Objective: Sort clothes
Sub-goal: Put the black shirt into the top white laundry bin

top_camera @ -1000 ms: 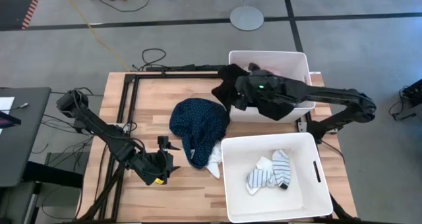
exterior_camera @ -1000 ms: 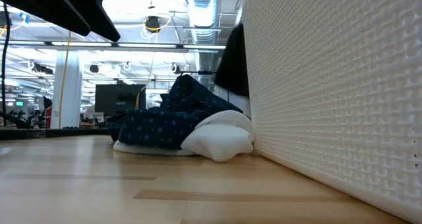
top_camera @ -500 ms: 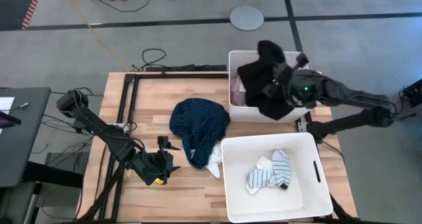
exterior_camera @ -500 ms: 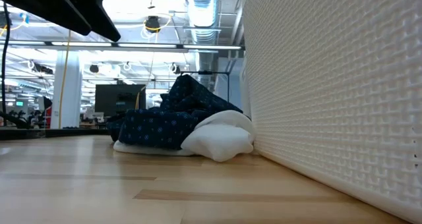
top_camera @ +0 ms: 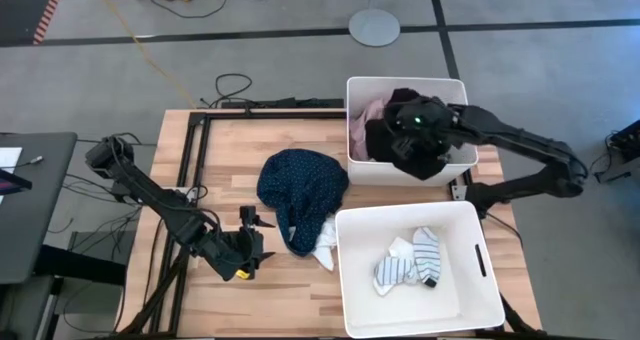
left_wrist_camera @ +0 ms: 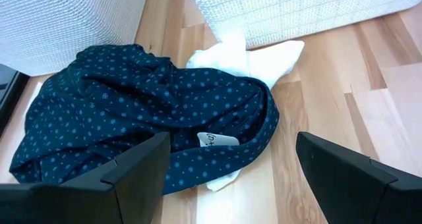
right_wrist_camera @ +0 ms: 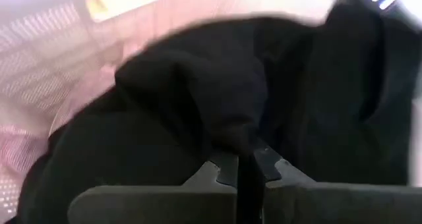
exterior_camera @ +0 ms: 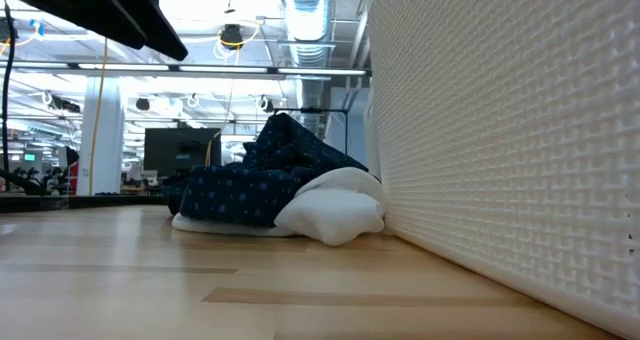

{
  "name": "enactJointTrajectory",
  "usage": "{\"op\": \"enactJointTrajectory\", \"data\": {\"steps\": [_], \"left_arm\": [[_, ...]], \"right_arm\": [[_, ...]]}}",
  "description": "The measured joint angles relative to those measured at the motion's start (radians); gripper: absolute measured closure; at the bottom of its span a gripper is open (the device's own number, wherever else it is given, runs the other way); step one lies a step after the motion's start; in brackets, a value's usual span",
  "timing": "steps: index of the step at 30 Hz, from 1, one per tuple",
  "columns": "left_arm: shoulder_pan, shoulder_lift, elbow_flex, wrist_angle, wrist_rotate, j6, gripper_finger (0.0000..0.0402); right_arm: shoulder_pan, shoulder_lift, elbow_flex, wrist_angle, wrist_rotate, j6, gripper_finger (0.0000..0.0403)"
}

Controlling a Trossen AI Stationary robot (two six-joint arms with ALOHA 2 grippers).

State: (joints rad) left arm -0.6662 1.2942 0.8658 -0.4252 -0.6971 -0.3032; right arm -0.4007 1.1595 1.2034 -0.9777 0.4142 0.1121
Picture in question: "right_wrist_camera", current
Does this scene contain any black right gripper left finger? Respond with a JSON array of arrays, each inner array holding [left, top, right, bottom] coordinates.
[[67, 150, 239, 224]]

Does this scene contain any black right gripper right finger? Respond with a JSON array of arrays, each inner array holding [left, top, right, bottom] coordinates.
[[253, 141, 422, 224]]

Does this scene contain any black garment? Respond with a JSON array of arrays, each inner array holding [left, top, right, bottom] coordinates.
[[15, 1, 422, 224]]

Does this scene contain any pink shirt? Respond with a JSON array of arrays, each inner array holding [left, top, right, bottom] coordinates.
[[49, 0, 337, 136]]

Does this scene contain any white basket with clothes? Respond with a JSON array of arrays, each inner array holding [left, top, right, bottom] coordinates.
[[0, 0, 116, 218]]

